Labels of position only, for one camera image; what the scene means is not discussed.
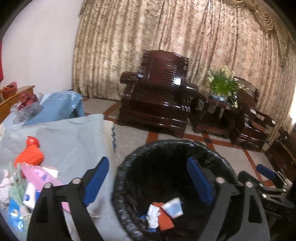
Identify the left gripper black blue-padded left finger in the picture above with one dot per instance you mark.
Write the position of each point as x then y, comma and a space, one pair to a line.
48, 220

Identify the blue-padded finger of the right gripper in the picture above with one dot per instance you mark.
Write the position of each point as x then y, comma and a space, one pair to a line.
279, 180

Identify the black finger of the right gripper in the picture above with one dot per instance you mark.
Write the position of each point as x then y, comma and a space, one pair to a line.
244, 177

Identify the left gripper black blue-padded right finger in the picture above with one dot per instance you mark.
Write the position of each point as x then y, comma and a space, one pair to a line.
236, 211

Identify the white blue medicine box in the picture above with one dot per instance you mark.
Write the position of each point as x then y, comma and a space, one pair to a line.
31, 196

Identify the blue tube package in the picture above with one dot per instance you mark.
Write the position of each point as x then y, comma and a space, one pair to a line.
15, 218

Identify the green rubber glove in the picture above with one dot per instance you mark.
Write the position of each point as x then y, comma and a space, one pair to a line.
18, 185

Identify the pink wrapper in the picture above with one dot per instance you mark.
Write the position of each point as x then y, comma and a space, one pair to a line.
38, 176

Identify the orange foam net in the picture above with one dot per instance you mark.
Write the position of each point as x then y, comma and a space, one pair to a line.
30, 155

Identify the red plastic bag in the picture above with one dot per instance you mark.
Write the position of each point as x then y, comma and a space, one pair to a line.
32, 141

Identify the white tissue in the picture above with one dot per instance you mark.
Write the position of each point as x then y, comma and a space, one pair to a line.
153, 216
5, 186

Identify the black lined trash bin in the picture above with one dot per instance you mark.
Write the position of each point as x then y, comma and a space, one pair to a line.
157, 172

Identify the dark wooden armchair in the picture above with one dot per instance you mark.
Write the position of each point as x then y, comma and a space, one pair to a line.
158, 94
249, 124

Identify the dark wooden side table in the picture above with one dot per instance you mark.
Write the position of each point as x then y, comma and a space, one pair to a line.
211, 116

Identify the orange card in bin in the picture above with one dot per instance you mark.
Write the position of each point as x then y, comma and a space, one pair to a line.
165, 222

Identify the light blue tablecloth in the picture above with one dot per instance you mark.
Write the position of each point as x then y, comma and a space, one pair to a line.
73, 146

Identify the potted green plant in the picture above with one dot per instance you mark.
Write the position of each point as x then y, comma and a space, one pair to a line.
224, 84

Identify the glass fruit bowl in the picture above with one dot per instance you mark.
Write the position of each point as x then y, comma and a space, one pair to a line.
27, 112

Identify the blue under-tablecloth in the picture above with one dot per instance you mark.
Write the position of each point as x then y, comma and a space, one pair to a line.
55, 107

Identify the red apples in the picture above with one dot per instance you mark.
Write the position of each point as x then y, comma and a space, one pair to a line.
26, 99

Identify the wooden sideboard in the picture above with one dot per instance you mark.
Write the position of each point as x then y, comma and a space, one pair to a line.
6, 104

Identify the beige patterned curtain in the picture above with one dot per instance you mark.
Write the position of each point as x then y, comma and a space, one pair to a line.
246, 36

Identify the red cloth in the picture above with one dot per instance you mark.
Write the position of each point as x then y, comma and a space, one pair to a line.
1, 65

